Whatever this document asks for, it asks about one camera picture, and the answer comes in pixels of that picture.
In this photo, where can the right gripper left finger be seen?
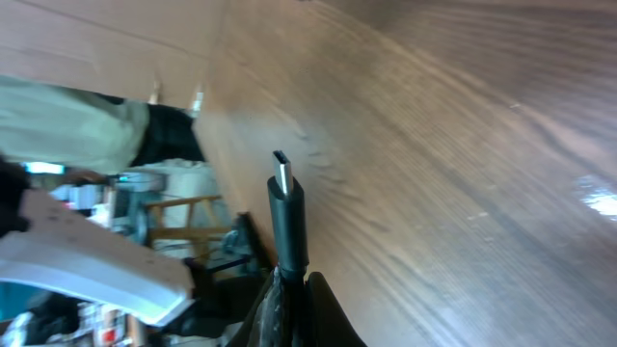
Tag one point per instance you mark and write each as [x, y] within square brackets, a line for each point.
[267, 324]

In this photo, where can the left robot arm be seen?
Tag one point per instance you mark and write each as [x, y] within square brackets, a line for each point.
[47, 245]

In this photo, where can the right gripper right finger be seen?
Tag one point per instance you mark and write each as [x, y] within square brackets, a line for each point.
[329, 325]

